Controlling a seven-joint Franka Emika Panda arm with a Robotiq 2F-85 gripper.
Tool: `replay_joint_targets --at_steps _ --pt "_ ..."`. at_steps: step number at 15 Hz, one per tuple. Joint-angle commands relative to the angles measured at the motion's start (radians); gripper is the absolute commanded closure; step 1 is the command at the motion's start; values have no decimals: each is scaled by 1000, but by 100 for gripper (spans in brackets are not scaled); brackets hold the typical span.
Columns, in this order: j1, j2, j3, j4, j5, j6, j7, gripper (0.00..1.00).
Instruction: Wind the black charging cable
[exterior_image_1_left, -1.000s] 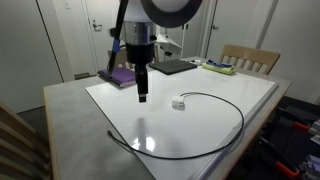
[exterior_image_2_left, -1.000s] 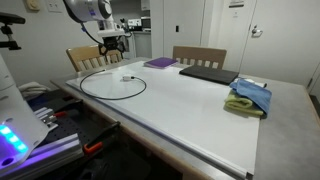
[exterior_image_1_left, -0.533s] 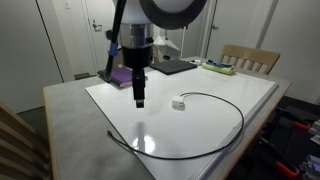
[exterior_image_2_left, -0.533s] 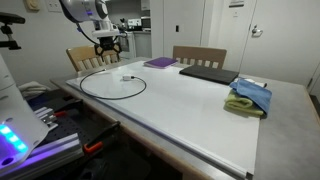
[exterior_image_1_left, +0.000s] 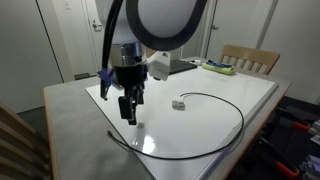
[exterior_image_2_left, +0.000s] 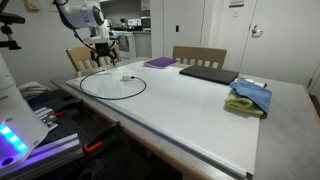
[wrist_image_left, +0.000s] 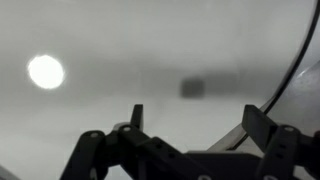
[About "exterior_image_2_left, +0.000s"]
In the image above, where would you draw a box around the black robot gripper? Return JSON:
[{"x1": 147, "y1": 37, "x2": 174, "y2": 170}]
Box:
[{"x1": 95, "y1": 43, "x2": 116, "y2": 66}]

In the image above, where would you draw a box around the black charging cable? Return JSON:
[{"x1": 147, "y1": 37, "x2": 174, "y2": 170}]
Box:
[{"x1": 79, "y1": 69, "x2": 148, "y2": 101}]

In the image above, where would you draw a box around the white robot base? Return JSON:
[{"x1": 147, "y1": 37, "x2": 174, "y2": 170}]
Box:
[{"x1": 0, "y1": 55, "x2": 49, "y2": 176}]

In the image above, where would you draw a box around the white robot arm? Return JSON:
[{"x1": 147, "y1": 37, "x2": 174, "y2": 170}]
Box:
[{"x1": 53, "y1": 0, "x2": 117, "y2": 64}]

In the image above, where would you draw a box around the wooden chair far right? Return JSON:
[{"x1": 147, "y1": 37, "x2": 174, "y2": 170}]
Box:
[{"x1": 66, "y1": 45, "x2": 112, "y2": 72}]

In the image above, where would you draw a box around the wooden chair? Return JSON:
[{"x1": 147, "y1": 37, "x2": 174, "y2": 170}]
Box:
[
  {"x1": 66, "y1": 45, "x2": 112, "y2": 72},
  {"x1": 173, "y1": 46, "x2": 227, "y2": 69}
]

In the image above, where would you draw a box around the purple notebook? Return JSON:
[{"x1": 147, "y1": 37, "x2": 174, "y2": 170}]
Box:
[{"x1": 144, "y1": 57, "x2": 177, "y2": 69}]

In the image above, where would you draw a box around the orange black clamp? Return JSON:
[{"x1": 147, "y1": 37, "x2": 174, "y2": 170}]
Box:
[{"x1": 82, "y1": 121, "x2": 121, "y2": 154}]

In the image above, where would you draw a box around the white whiteboard mat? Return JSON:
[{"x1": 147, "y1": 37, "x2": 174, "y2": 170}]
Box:
[{"x1": 66, "y1": 61, "x2": 259, "y2": 178}]

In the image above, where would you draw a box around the wooden chair far left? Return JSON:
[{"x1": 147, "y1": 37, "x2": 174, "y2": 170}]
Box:
[{"x1": 173, "y1": 46, "x2": 227, "y2": 69}]

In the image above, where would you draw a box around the yellow-green folded cloth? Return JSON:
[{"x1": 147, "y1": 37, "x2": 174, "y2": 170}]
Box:
[{"x1": 224, "y1": 90, "x2": 264, "y2": 116}]

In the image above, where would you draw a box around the small white eraser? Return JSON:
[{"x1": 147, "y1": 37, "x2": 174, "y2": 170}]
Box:
[{"x1": 234, "y1": 78, "x2": 267, "y2": 88}]

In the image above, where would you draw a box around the blue folded cloth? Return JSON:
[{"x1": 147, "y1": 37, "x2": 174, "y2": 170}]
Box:
[{"x1": 229, "y1": 79, "x2": 272, "y2": 114}]

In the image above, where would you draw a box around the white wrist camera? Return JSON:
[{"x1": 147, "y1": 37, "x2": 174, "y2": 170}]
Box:
[{"x1": 83, "y1": 36, "x2": 109, "y2": 44}]

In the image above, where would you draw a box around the white light switch plate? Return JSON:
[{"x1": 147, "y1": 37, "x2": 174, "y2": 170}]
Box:
[{"x1": 45, "y1": 0, "x2": 58, "y2": 12}]

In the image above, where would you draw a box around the aluminium rail breadboard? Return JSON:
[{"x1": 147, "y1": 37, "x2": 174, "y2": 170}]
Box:
[{"x1": 26, "y1": 99, "x2": 84, "y2": 171}]

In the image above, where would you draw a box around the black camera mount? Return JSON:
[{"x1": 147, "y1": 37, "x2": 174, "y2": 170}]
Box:
[{"x1": 0, "y1": 13, "x2": 26, "y2": 50}]

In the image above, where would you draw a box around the silver door handle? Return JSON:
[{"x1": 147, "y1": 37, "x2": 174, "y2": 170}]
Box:
[{"x1": 251, "y1": 26, "x2": 263, "y2": 37}]

